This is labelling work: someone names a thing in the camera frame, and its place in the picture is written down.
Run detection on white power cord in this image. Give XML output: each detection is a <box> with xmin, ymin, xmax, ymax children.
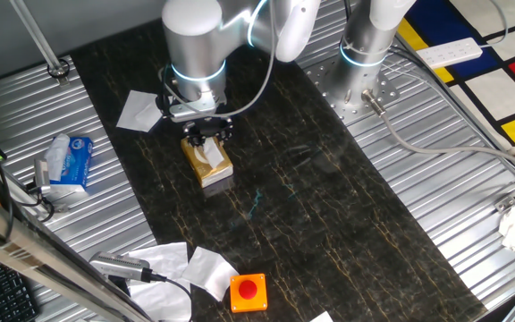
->
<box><xmin>478</xmin><ymin>0</ymin><xmax>509</xmax><ymax>49</ymax></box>

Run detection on orange emergency stop button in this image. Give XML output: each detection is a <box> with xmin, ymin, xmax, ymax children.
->
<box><xmin>229</xmin><ymin>272</ymin><xmax>269</xmax><ymax>314</ymax></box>

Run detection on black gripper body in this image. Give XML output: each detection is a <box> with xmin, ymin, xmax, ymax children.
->
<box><xmin>181</xmin><ymin>116</ymin><xmax>235</xmax><ymax>136</ymax></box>

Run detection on gold tissue pack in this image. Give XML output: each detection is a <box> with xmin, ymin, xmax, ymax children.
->
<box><xmin>180</xmin><ymin>136</ymin><xmax>235</xmax><ymax>189</ymax></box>

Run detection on folded white napkin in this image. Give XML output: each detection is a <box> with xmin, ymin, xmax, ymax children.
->
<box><xmin>115</xmin><ymin>89</ymin><xmax>169</xmax><ymax>133</ymax></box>

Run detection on white pulled napkin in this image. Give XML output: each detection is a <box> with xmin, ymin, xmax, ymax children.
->
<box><xmin>201</xmin><ymin>137</ymin><xmax>225</xmax><ymax>170</ymax></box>

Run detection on colourful checked cloth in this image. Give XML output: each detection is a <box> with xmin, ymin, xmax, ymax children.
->
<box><xmin>395</xmin><ymin>0</ymin><xmax>515</xmax><ymax>148</ymax></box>

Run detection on silver stand pole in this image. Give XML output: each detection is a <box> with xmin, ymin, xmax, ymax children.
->
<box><xmin>9</xmin><ymin>0</ymin><xmax>72</xmax><ymax>87</ymax></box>

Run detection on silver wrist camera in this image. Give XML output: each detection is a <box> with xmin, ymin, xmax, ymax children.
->
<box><xmin>167</xmin><ymin>96</ymin><xmax>228</xmax><ymax>124</ymax></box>

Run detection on white power strip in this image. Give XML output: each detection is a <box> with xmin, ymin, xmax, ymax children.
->
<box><xmin>416</xmin><ymin>37</ymin><xmax>485</xmax><ymax>71</ymax></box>

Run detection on blue tissue pack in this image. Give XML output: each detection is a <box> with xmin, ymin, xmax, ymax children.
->
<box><xmin>49</xmin><ymin>136</ymin><xmax>94</xmax><ymax>196</ymax></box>

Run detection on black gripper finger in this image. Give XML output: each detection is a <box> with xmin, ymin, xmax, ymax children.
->
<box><xmin>182</xmin><ymin>130</ymin><xmax>207</xmax><ymax>148</ymax></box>
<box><xmin>212</xmin><ymin>125</ymin><xmax>235</xmax><ymax>145</ymax></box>

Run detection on white tissue in blue pack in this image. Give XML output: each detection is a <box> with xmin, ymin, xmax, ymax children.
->
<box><xmin>44</xmin><ymin>132</ymin><xmax>71</xmax><ymax>182</ymax></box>

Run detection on silver depth camera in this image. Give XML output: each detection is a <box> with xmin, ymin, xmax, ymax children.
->
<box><xmin>89</xmin><ymin>250</ymin><xmax>154</xmax><ymax>283</ymax></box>

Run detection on crumpled white napkin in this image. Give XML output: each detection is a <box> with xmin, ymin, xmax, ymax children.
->
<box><xmin>128</xmin><ymin>277</ymin><xmax>193</xmax><ymax>322</ymax></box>
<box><xmin>127</xmin><ymin>241</ymin><xmax>190</xmax><ymax>281</ymax></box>

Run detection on silver camera mount bracket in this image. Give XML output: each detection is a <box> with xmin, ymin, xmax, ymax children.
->
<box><xmin>24</xmin><ymin>178</ymin><xmax>71</xmax><ymax>215</ymax></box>

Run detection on black camera cable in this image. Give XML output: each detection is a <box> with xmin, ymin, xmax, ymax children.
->
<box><xmin>143</xmin><ymin>267</ymin><xmax>194</xmax><ymax>322</ymax></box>

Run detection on metal frame bar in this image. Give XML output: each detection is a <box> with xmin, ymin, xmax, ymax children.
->
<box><xmin>0</xmin><ymin>185</ymin><xmax>154</xmax><ymax>322</ymax></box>

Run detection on gray arm cable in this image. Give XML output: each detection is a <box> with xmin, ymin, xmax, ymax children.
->
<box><xmin>161</xmin><ymin>0</ymin><xmax>281</xmax><ymax>120</ymax></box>

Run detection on gray robot base cable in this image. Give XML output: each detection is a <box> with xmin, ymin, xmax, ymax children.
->
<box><xmin>360</xmin><ymin>88</ymin><xmax>515</xmax><ymax>176</ymax></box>

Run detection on small silver ribbed camera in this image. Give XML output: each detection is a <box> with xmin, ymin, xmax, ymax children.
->
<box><xmin>33</xmin><ymin>158</ymin><xmax>52</xmax><ymax>194</ymax></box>

